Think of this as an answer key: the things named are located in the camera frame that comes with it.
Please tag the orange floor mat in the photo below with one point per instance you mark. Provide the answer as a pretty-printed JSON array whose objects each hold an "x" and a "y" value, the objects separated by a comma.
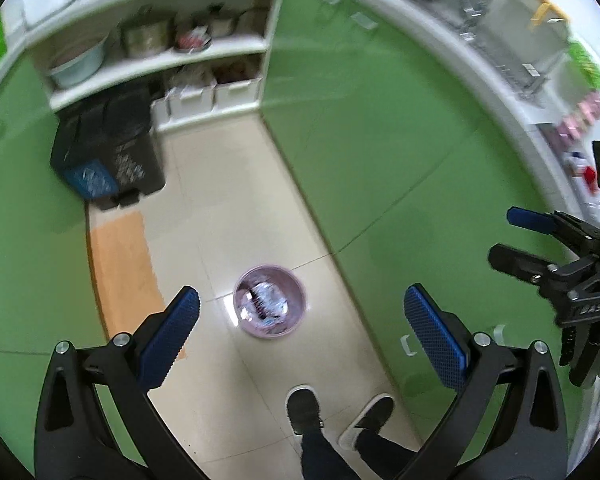
[{"x": 125, "y": 282}]

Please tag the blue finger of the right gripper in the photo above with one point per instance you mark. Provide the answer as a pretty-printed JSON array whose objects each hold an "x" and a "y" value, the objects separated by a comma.
[
  {"x": 521, "y": 265},
  {"x": 541, "y": 222}
]

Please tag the steel cooking pot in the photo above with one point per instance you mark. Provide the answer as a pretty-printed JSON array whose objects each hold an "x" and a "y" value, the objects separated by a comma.
[{"x": 148, "y": 32}]

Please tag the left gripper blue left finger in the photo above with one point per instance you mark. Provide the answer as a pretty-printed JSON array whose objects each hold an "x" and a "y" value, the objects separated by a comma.
[{"x": 73, "y": 439}]

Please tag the pink stacked bear container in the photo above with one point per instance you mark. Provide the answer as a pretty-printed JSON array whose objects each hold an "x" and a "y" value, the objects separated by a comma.
[{"x": 575, "y": 125}]

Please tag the left black shoe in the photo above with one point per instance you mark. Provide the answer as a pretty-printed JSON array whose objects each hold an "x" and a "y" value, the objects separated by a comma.
[{"x": 303, "y": 410}]

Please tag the light blue basin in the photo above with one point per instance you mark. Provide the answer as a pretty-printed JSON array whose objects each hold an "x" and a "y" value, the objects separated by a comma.
[{"x": 77, "y": 62}]

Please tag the red wrapper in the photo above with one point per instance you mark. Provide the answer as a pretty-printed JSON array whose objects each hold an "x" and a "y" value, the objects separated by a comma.
[{"x": 589, "y": 174}]

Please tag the white storage bin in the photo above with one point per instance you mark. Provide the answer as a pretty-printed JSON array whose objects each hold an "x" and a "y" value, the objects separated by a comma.
[
  {"x": 236, "y": 85},
  {"x": 191, "y": 100}
]

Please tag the green plastic basket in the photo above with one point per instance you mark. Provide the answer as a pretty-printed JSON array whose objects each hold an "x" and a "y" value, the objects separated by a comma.
[{"x": 584, "y": 63}]

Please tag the yellow hanging scrubber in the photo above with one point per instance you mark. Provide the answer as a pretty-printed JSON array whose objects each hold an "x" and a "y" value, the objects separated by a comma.
[{"x": 545, "y": 6}]

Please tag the stainless steel double sink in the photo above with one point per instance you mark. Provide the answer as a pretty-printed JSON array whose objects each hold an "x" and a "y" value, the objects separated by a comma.
[{"x": 525, "y": 52}]

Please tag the black dual pedal trash bin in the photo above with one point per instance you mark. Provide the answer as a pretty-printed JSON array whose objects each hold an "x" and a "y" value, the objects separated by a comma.
[{"x": 105, "y": 150}]

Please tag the pink round waste basket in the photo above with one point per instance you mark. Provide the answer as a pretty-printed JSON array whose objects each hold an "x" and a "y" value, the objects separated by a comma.
[{"x": 269, "y": 302}]

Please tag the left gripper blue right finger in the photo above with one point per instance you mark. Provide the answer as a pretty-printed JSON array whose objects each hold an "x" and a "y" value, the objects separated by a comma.
[{"x": 507, "y": 419}]

